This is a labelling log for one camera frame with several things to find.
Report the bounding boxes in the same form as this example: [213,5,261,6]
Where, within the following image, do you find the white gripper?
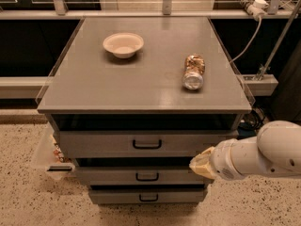
[189,139,245,181]

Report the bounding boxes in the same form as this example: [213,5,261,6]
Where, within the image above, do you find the grey top drawer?
[52,114,243,159]

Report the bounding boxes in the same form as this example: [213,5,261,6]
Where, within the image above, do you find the grey drawer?
[88,185,207,204]
[52,114,243,159]
[75,157,212,186]

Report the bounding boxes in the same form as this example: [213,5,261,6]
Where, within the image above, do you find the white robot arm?
[189,121,301,180]

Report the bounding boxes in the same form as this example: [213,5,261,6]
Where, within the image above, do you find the grey drawer cabinet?
[37,16,253,205]

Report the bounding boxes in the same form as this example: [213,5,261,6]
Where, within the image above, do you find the grey middle drawer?
[75,157,212,186]

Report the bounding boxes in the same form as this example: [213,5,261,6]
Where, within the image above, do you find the grey bottom drawer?
[88,185,207,204]

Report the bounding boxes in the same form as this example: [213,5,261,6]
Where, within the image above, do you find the blue box on floor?
[238,128,257,139]

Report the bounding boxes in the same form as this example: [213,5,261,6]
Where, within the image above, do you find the clear jar of nuts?
[182,54,205,90]

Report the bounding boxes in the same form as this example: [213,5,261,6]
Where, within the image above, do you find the white paper bowl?
[103,33,144,58]

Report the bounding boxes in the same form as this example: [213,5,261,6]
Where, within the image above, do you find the snack packets in bin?
[51,136,65,163]

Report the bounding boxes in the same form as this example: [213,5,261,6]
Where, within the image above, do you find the clear plastic side bin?
[30,124,75,180]

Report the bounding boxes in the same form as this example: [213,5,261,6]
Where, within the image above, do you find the white power strip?
[237,0,268,21]

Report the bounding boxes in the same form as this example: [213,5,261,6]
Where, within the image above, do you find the black floor cables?
[238,106,267,134]

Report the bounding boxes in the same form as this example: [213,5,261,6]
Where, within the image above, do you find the white power cable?
[229,14,263,64]

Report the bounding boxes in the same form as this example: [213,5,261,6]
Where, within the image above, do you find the metal frame rail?
[0,8,295,21]

